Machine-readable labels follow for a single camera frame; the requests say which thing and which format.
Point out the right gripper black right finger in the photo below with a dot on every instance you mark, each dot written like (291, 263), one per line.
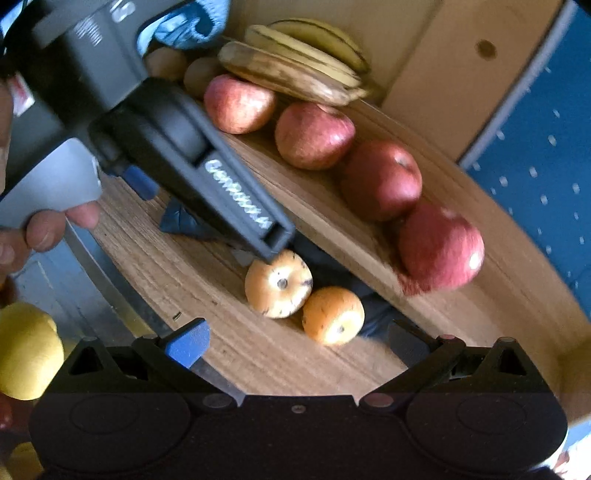
(429, 360)

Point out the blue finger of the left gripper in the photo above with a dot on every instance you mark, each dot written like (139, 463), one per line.
(140, 183)

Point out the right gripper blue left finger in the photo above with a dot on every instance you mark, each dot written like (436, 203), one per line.
(167, 369)

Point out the round orange fruit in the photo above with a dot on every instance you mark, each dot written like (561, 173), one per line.
(333, 316)

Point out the speckled pale orange fruit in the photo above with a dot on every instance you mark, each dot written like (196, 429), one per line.
(279, 288)

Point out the yellow lemon fruit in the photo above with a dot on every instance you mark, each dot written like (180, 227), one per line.
(31, 351)

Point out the person left hand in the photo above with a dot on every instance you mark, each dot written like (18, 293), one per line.
(45, 229)

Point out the brown kiwi left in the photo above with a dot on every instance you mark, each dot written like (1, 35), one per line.
(166, 63)

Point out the brown kiwi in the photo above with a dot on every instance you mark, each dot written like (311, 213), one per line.
(166, 63)
(198, 75)

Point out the steel tray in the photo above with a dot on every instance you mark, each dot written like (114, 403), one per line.
(98, 316)

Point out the red apple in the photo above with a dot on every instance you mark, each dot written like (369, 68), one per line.
(380, 180)
(236, 106)
(439, 249)
(312, 136)

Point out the brown kiwi right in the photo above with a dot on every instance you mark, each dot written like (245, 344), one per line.
(198, 75)

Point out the light blue sleeve garment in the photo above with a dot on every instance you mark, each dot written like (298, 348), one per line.
(195, 25)

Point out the dark blue cloth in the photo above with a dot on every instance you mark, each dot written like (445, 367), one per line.
(381, 316)

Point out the yellow banana middle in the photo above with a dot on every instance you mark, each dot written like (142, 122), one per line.
(273, 41)

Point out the yellow banana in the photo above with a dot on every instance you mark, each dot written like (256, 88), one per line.
(326, 37)
(273, 41)

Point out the brown spotted banana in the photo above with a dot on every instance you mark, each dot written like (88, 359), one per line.
(286, 76)

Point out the yellow banana back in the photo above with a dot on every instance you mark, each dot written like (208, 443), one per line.
(326, 37)

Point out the blue dotted mat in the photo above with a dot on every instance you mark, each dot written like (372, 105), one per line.
(533, 158)

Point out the light wood panel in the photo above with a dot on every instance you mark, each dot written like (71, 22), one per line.
(443, 67)

